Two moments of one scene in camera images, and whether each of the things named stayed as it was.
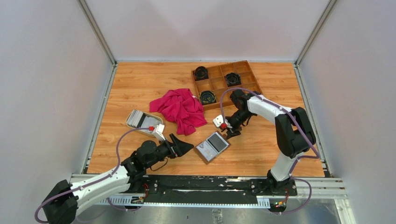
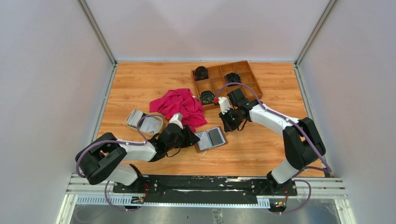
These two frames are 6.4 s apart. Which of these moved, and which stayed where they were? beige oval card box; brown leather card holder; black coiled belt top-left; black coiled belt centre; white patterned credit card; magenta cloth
Moved: white patterned credit card; brown leather card holder
Stayed: beige oval card box; magenta cloth; black coiled belt top-left; black coiled belt centre
